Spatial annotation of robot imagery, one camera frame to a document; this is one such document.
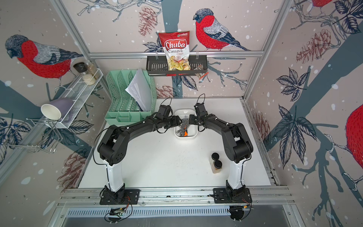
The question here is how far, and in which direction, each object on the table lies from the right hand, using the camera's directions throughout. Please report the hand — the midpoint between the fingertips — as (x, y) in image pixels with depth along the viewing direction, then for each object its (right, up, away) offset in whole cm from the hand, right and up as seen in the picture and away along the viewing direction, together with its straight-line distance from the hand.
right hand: (192, 118), depth 100 cm
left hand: (-7, -1, -6) cm, 9 cm away
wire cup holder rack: (-73, -11, -30) cm, 80 cm away
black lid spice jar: (+12, -21, -22) cm, 32 cm away
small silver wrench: (-10, -9, -2) cm, 14 cm away
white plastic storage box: (0, -9, +1) cm, 9 cm away
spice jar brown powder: (+12, -25, -25) cm, 37 cm away
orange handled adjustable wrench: (-5, -10, -2) cm, 11 cm away
